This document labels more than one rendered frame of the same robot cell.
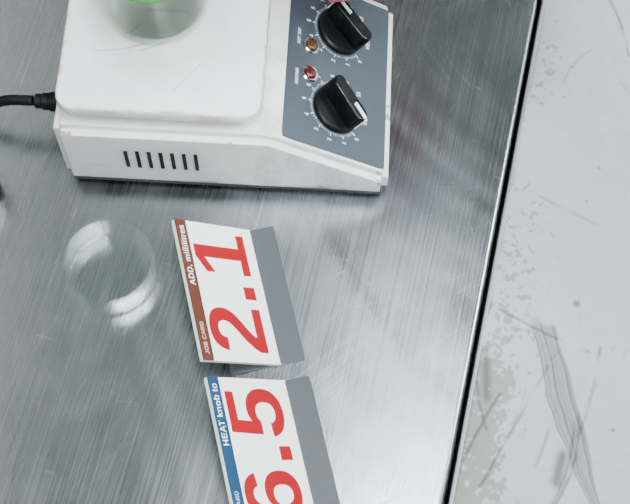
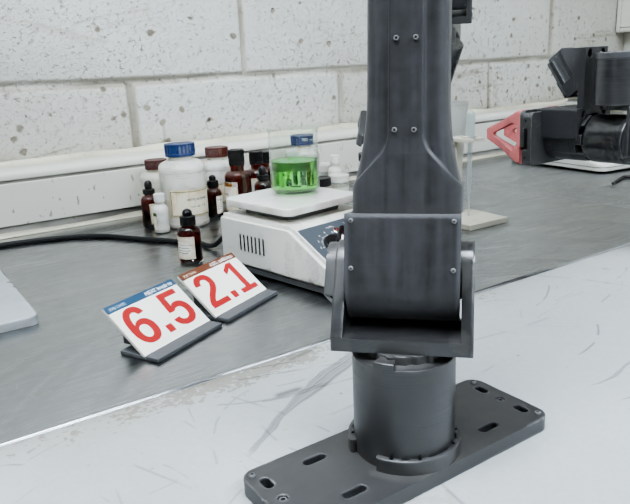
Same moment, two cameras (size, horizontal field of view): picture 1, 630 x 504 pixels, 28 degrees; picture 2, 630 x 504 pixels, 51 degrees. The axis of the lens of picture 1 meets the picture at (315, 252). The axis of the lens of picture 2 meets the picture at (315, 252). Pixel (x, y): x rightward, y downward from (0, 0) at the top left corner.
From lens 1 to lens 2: 0.69 m
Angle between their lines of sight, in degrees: 58
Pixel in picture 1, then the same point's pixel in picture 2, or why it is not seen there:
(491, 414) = (284, 364)
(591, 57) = (512, 300)
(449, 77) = not seen: hidden behind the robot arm
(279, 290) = (250, 302)
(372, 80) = not seen: hidden behind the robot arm
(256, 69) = (306, 204)
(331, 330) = (254, 320)
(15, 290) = (161, 278)
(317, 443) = (190, 337)
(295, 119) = (311, 233)
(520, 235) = not seen: hidden behind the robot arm
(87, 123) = (232, 214)
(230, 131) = (278, 223)
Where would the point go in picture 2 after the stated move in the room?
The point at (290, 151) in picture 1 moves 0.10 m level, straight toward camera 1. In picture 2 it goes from (297, 240) to (226, 262)
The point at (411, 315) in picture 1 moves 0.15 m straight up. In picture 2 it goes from (296, 328) to (288, 171)
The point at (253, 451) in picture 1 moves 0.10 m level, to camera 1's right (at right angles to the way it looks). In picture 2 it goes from (154, 308) to (220, 336)
